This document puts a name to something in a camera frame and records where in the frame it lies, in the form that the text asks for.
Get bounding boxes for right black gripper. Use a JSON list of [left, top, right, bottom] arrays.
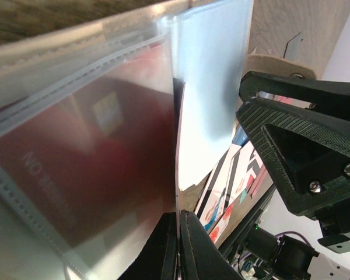
[[236, 97, 350, 253]]

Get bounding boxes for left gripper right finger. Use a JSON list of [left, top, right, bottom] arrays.
[[180, 210, 241, 280]]

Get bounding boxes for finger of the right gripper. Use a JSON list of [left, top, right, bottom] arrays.
[[239, 71, 350, 121]]

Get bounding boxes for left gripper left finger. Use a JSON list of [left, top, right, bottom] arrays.
[[119, 212, 178, 280]]

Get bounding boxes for red card black stripe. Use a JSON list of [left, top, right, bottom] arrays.
[[0, 77, 177, 249]]

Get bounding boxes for beige leather card holder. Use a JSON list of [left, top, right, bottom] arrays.
[[0, 0, 317, 280]]

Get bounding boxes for white black red card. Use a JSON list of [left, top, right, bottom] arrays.
[[195, 141, 263, 231]]

